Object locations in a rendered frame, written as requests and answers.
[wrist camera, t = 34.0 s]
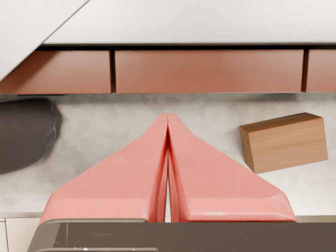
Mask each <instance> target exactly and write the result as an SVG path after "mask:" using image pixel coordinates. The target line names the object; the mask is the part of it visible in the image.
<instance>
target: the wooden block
mask: <svg viewBox="0 0 336 252"><path fill-rule="evenodd" d="M239 131H240V137H241V142H242V148H243V154H244V160H245V164H246V165H247V166H248V167H249V168H250V169H251V171H252V172H253V173H255V174H262V173H267V172H272V171H277V170H282V169H287V168H292V167H297V166H302V165H307V164H312V163H316V162H321V161H326V160H328V151H327V142H326V134H325V125H324V119H323V117H321V116H318V115H314V114H311V113H308V112H303V113H298V114H293V115H288V116H283V117H279V118H274V119H269V120H264V121H259V122H255V123H250V124H245V125H241V126H240V127H239Z"/></svg>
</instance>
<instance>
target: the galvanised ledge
mask: <svg viewBox="0 0 336 252"><path fill-rule="evenodd" d="M28 99H41V100H45V101H48V102H49V103H50V104H51V106H52V109H53V112H54V113H55V115H56V119H57V120H56V123H55V126H54V127H55V131H56V137H55V139H54V140H53V141H52V142H51V143H50V144H49V145H48V147H47V151H46V154H45V156H44V157H43V158H42V159H41V160H40V161H39V162H37V163H35V164H33V165H31V166H29V167H27V168H24V169H21V170H18V171H15V172H11V173H7V174H3V175H0V196H11V195H47V194H52V193H53V192H54V191H55V190H57V189H59V188H60V187H62V186H63V185H65V184H66V183H68V182H70V181H71V180H73V179H74V178H76V177H77V176H79V175H81V174H82V173H84V172H85V171H87V170H88V169H90V168H92V167H93V166H95V165H96V164H98V163H99V162H101V161H103V160H104V159H106V158H107V157H109V156H110V155H112V154H114V153H115V152H117V151H118V150H120V149H121V148H123V147H125V146H126V145H128V144H129V143H131V142H132V141H134V140H136V139H137V138H139V137H140V136H141V135H142V134H143V133H144V132H145V131H146V130H147V129H148V128H149V127H150V125H151V124H152V123H153V122H154V121H155V120H156V119H157V118H158V116H159V115H160V114H168V113H174V114H176V115H177V116H178V117H179V118H180V119H181V121H182V122H183V123H184V124H185V125H186V126H187V127H188V128H189V130H190V131H191V132H192V133H193V134H194V135H195V136H197V137H198V138H200V139H201V140H203V141H204V142H206V143H208V144H209V145H211V146H212V147H214V148H215V149H217V150H219V151H220V152H222V153H223V154H225V155H227V156H228V157H230V158H231V159H233V160H234V161H236V162H238V163H239V164H241V165H242V166H244V167H246V168H247V169H249V170H250V171H252V170H251V169H250V168H249V167H248V166H247V165H246V163H245V158H244V152H243V146H242V140H241V134H240V126H242V125H247V124H252V123H257V122H261V121H266V120H271V119H276V118H281V117H285V116H290V115H295V114H300V113H305V112H306V113H310V114H313V115H317V116H320V117H323V121H324V129H325V138H326V146H327V154H328V160H324V161H319V162H314V163H310V164H305V165H300V166H295V167H290V168H285V169H280V170H275V171H270V172H265V173H260V174H257V175H258V176H260V177H261V178H263V179H264V180H266V181H268V182H269V183H271V184H272V185H274V186H276V187H277V188H279V189H280V190H282V191H283V192H284V193H285V195H286V196H287V198H288V201H289V203H290V205H291V208H292V210H293V213H294V215H295V216H318V215H336V92H286V93H120V94H117V93H116V92H114V93H111V94H68V95H64V96H18V95H17V94H0V103H2V102H11V101H20V100H28ZM42 214H43V212H16V213H0V219H17V218H41V216H42Z"/></svg>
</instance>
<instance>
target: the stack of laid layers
mask: <svg viewBox="0 0 336 252"><path fill-rule="evenodd" d="M200 46H336V42H283V43H57V44H41V45H40V46H39V47H200Z"/></svg>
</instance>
